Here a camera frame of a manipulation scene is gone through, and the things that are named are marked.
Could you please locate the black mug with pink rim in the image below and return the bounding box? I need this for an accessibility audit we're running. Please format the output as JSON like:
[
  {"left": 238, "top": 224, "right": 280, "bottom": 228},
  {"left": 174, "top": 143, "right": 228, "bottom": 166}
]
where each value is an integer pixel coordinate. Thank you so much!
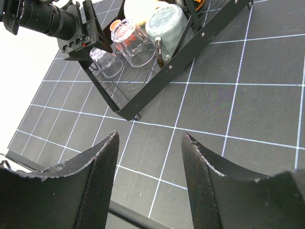
[{"left": 174, "top": 0, "right": 206, "bottom": 13}]

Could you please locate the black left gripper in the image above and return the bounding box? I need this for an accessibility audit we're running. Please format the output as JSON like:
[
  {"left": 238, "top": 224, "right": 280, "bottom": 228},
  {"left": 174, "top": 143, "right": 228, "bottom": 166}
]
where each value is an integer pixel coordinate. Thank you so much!
[{"left": 0, "top": 0, "right": 113, "bottom": 61}]

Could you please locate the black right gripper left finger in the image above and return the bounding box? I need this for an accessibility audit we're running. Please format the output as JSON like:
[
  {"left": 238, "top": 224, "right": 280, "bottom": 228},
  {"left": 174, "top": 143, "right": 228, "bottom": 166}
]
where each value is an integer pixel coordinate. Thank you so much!
[{"left": 0, "top": 131, "right": 119, "bottom": 229}]

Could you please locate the beige ceramic mug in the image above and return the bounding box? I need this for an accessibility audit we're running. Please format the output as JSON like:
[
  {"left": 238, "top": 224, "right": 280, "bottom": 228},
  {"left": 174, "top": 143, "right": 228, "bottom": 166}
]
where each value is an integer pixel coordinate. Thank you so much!
[{"left": 123, "top": 0, "right": 169, "bottom": 26}]

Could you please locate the clear faceted plastic cup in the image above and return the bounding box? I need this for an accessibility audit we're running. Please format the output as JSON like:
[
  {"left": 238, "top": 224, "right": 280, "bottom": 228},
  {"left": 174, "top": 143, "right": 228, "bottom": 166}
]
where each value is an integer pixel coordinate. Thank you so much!
[{"left": 89, "top": 48, "right": 123, "bottom": 78}]

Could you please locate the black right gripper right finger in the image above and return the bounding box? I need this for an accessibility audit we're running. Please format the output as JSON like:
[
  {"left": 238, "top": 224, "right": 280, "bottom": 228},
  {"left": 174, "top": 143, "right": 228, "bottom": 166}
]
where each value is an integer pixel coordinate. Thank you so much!
[{"left": 182, "top": 133, "right": 305, "bottom": 229}]

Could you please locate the black wire dish rack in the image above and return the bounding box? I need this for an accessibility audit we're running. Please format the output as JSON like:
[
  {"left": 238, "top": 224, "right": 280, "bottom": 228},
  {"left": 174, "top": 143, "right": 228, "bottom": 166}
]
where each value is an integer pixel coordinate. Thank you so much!
[{"left": 80, "top": 0, "right": 254, "bottom": 122}]

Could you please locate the black gridded table mat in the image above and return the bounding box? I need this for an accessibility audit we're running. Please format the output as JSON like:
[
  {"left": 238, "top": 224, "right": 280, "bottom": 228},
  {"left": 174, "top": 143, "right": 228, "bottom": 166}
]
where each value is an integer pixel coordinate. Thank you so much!
[{"left": 8, "top": 0, "right": 305, "bottom": 229}]

